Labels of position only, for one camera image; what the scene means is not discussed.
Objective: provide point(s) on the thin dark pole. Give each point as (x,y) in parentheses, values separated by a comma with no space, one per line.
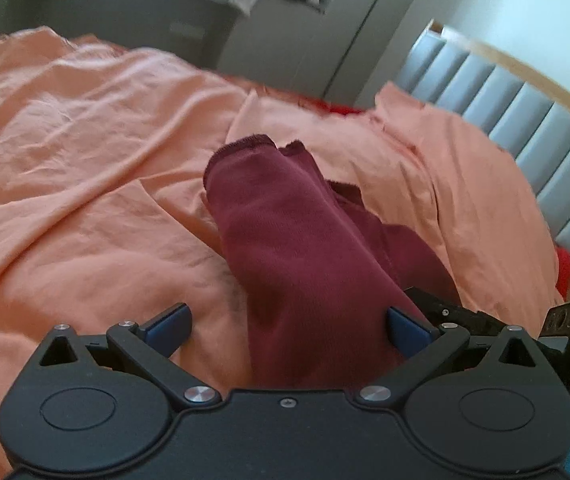
(355,40)

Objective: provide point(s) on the orange pillow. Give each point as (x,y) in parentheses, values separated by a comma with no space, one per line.
(470,170)

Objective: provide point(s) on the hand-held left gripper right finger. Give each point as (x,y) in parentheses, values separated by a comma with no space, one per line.
(407,332)

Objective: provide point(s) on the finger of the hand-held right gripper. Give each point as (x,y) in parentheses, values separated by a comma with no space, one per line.
(445,307)

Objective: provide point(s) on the orange bed blanket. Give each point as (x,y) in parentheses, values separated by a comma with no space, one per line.
(90,170)

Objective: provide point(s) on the grey padded wooden headboard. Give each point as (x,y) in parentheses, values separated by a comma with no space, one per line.
(525,110)

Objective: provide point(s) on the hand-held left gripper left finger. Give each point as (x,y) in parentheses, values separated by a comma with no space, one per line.
(167,327)

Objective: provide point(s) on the wall socket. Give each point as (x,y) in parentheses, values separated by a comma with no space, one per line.
(187,29)

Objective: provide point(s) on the grey window bench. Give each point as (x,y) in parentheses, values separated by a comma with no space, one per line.
(115,30)

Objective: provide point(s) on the maroon cloth garment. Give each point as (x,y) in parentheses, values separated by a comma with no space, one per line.
(295,260)

